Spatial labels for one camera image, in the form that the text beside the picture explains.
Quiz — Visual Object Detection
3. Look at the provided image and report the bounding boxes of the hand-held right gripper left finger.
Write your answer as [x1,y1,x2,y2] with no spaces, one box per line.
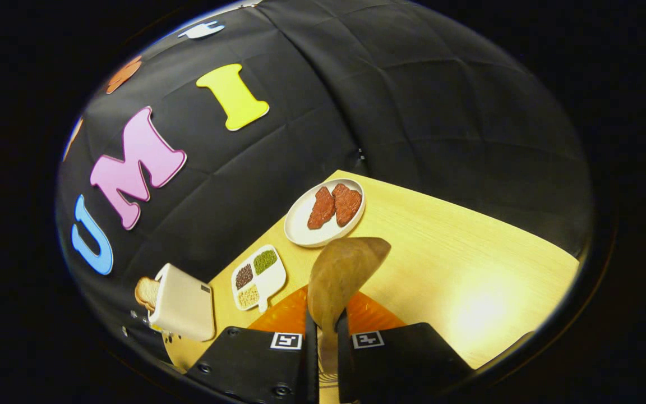
[186,286,320,404]

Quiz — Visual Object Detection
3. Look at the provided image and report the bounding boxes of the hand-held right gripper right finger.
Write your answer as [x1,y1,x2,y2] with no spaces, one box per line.
[335,292,476,404]

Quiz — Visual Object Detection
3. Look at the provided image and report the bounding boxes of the wooden spoon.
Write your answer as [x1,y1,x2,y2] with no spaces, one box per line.
[307,237,392,382]

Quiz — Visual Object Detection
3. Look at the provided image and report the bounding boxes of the white divided bean dish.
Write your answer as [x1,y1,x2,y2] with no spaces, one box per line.
[231,244,287,314]

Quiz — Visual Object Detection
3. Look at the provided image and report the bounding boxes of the white toaster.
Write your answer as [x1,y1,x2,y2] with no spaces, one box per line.
[148,263,216,342]

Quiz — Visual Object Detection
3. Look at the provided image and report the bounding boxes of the bread slice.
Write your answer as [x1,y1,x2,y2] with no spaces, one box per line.
[135,276,161,313]

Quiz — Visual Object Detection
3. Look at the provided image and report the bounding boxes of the white round plate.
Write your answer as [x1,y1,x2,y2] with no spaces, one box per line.
[284,178,366,248]

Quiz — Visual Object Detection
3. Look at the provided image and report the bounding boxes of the red meat piece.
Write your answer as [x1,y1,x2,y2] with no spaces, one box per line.
[307,186,336,229]
[332,183,363,227]

